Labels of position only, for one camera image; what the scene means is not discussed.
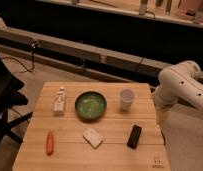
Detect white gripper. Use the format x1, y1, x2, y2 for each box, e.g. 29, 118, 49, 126
153, 87, 178, 125

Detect green ceramic bowl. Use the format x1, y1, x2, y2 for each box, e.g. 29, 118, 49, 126
75, 91, 107, 120

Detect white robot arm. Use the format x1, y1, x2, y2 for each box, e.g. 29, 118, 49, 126
153, 61, 203, 125

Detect black rectangular phone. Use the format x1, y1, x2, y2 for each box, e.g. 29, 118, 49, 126
127, 125, 142, 149

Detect white plastic cup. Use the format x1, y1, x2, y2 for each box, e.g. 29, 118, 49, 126
120, 89, 135, 111

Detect white sponge block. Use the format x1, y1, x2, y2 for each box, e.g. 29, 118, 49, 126
83, 128, 104, 149

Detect wooden table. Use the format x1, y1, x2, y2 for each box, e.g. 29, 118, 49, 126
13, 82, 171, 171

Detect white tube bottle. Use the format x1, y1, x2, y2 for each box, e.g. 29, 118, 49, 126
53, 86, 66, 116

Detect orange carrot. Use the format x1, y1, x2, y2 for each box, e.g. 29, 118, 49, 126
46, 132, 54, 155

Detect black office chair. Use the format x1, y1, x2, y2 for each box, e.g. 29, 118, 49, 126
0, 58, 32, 144

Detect black cable on floor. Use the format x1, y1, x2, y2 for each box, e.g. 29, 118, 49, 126
0, 39, 39, 75

